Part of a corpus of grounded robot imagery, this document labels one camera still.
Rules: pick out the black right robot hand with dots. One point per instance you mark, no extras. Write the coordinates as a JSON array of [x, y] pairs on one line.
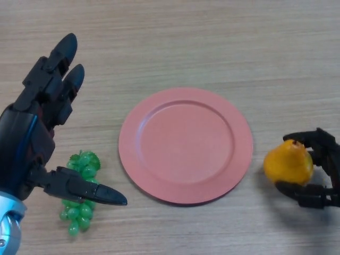
[[318, 164]]

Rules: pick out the pink round plate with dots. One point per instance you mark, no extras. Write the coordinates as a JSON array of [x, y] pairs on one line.
[[186, 146]]

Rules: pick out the yellow pear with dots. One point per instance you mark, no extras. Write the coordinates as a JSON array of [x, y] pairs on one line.
[[288, 163]]

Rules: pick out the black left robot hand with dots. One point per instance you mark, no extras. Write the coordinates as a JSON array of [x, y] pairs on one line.
[[24, 138]]

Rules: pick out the green grape bunch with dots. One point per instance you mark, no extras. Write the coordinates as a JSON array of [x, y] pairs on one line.
[[82, 212]]

